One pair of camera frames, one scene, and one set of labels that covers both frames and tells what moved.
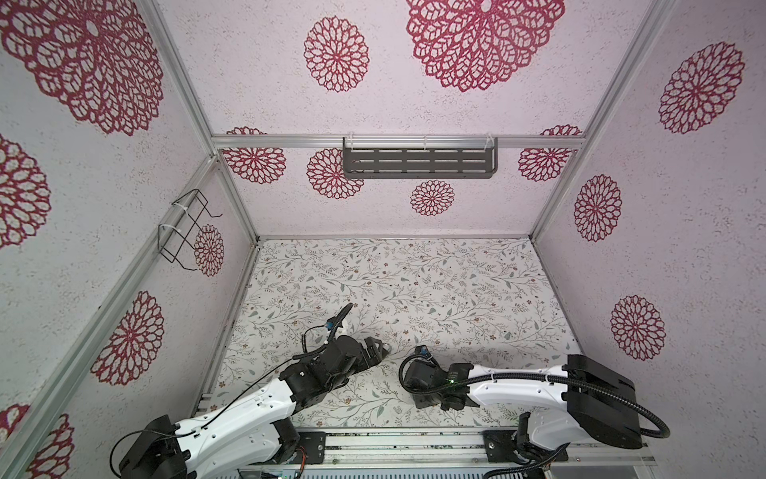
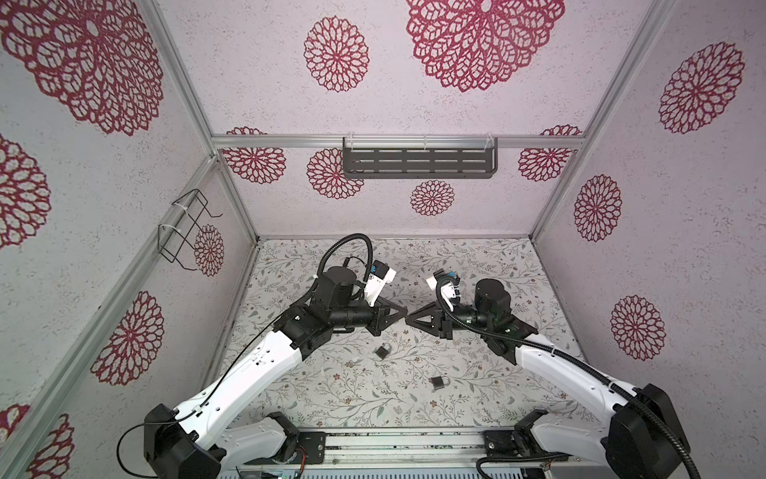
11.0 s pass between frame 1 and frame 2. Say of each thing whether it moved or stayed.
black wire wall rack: stayed
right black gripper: moved
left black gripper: moved
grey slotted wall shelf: stayed
